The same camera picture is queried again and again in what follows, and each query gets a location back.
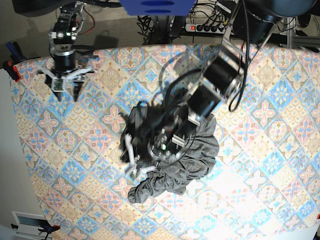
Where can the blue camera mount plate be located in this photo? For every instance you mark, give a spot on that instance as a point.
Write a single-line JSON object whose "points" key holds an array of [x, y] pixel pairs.
{"points": [[157, 7]]}

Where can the red black clamp upper left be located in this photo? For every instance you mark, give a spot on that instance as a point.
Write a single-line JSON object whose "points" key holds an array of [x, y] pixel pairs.
{"points": [[12, 70]]}

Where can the black orange clamp lower left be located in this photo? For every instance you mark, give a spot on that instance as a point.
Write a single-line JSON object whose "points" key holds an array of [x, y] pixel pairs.
{"points": [[32, 232]]}

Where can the patterned tablecloth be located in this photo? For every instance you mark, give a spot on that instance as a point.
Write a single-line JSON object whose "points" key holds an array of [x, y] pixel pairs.
{"points": [[266, 179]]}

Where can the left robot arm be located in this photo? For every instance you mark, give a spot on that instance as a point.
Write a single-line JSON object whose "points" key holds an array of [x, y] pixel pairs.
{"points": [[222, 79]]}

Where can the white floor vent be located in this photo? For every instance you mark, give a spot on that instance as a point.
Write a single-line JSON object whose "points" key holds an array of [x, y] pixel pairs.
{"points": [[29, 219]]}

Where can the white power strip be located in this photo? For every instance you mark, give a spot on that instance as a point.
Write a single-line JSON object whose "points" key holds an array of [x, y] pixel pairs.
{"points": [[205, 28]]}

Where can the grey t-shirt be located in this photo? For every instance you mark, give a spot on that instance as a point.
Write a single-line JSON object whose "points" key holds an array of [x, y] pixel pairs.
{"points": [[198, 161]]}

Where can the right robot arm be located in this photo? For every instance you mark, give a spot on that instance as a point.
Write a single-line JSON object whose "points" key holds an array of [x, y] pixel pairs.
{"points": [[63, 35]]}

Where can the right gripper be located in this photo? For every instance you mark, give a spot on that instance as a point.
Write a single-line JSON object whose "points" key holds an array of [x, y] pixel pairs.
{"points": [[68, 70]]}

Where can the blue black clamp handles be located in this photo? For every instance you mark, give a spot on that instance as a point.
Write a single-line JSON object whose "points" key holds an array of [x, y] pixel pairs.
{"points": [[16, 52]]}

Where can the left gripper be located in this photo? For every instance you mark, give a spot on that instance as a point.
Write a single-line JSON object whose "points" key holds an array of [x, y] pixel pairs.
{"points": [[155, 136]]}

